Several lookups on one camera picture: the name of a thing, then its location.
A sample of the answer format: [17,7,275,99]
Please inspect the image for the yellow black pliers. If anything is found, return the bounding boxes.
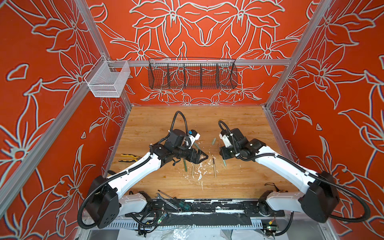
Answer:
[118,154,141,163]

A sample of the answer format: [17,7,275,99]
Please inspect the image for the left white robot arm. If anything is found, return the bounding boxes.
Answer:
[77,111,209,230]

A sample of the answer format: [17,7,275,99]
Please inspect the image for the silver wrench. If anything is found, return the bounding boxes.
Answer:
[157,193,182,213]

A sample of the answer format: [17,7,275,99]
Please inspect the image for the black wire mesh basket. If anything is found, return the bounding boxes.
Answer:
[148,58,239,90]

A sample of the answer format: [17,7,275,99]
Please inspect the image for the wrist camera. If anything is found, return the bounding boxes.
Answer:
[187,130,201,146]
[219,134,233,148]

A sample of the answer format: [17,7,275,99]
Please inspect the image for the green handled screwdriver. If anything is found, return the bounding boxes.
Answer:
[158,190,192,211]

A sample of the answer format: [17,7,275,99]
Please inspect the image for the white slotted cable duct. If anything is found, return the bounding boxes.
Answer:
[105,219,263,231]

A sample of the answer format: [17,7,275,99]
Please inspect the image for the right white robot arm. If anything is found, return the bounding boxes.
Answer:
[218,121,371,223]

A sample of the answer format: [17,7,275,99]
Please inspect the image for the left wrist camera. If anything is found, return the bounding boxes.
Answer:
[187,130,201,146]

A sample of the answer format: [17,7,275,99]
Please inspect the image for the small green circuit board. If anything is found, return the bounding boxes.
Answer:
[263,220,279,233]

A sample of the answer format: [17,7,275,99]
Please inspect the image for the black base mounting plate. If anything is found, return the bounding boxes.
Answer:
[133,199,286,218]

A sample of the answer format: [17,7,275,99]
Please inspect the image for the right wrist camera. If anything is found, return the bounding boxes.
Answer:
[219,134,233,148]

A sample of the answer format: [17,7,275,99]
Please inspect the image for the white wire mesh basket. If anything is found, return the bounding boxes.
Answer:
[85,56,131,98]

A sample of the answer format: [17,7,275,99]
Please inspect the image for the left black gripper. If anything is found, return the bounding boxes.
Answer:
[172,144,208,163]

